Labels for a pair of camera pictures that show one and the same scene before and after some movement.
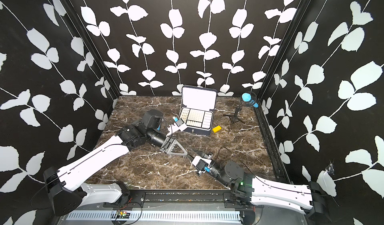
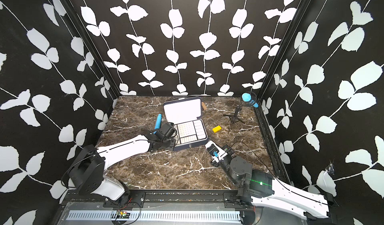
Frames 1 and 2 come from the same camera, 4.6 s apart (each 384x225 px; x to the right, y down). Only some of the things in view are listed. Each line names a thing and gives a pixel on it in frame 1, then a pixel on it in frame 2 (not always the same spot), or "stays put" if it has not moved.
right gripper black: [206, 156] -> [231, 151]
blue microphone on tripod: [247, 97] stays put
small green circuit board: [122, 214] stays put
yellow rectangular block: [216, 129] stays put
